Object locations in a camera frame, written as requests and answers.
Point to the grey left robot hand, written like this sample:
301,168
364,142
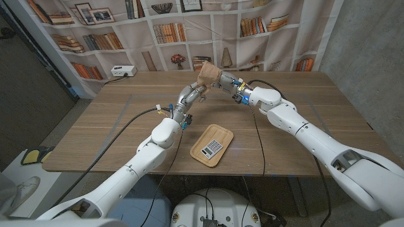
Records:
186,99

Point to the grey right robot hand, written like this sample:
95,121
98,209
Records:
232,82

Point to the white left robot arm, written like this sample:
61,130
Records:
135,170

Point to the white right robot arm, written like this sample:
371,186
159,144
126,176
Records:
315,138

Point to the wooden tray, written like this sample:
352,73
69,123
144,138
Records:
221,135

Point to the grey calculator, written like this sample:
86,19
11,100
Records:
212,149

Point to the printed bookshelf backdrop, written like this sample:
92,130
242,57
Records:
202,31

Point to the white power outlet box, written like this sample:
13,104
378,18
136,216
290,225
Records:
123,71

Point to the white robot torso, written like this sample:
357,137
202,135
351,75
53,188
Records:
221,205

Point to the blue grey box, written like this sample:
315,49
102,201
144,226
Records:
154,208

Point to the grey table leg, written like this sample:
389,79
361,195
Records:
298,197

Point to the yellow and black pad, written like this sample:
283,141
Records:
31,156

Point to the white shoe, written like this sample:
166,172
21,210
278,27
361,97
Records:
30,186

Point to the white floor platform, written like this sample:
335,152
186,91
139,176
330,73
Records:
19,170

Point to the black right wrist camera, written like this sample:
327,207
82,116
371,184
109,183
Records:
237,98

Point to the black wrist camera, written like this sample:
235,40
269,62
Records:
237,98
188,119

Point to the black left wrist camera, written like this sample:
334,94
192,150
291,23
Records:
188,119

